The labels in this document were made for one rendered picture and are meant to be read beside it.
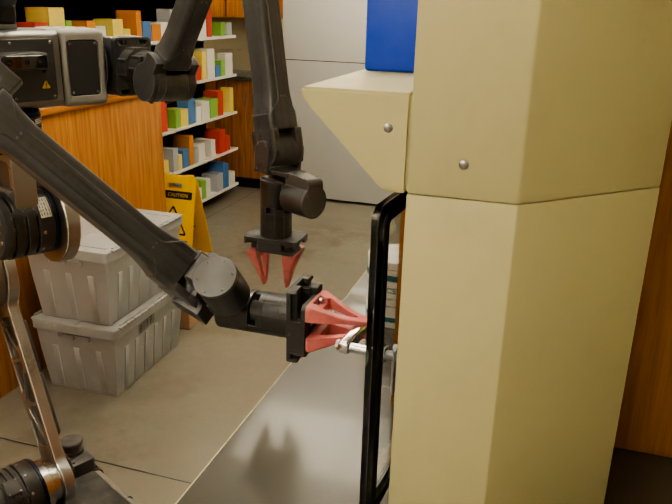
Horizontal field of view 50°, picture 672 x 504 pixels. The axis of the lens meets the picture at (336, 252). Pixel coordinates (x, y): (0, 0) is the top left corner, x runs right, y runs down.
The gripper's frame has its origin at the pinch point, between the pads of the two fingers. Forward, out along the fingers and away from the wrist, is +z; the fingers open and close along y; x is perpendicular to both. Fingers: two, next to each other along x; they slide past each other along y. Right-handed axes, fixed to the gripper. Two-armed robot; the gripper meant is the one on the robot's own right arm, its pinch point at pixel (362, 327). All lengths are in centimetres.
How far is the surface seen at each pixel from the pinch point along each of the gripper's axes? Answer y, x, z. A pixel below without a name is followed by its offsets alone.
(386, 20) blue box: 37.2, 9.4, -1.0
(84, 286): -70, 143, -153
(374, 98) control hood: 30.3, -11.6, 3.4
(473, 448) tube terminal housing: -6.9, -11.5, 16.2
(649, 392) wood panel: -15.5, 25.5, 38.5
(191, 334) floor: -119, 210, -144
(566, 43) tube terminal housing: 36.0, -9.0, 20.7
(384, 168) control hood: 23.4, -11.5, 4.7
